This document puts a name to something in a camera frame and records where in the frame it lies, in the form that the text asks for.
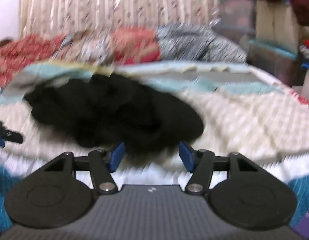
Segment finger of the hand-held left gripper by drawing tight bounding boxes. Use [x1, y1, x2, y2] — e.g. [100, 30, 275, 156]
[0, 121, 23, 147]

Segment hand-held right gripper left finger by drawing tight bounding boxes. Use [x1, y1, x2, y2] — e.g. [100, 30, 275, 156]
[44, 141, 125, 194]

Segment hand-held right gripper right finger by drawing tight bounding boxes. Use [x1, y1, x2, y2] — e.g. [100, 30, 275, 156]
[179, 141, 259, 195]

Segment black pants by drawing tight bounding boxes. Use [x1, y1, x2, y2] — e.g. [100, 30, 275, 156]
[24, 73, 205, 155]

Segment zigzag patterned bed sheet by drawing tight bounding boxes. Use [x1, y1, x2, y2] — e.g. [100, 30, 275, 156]
[0, 60, 309, 230]

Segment floral patchwork quilt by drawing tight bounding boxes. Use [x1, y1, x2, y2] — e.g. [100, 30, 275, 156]
[0, 24, 247, 85]

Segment striped beige curtain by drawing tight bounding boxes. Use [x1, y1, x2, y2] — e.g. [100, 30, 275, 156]
[19, 0, 235, 40]

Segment pile of colourful clothes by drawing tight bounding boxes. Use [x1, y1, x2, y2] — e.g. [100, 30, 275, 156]
[298, 30, 309, 72]

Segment cardboard box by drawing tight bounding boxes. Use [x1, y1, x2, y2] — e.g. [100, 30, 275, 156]
[256, 0, 300, 53]

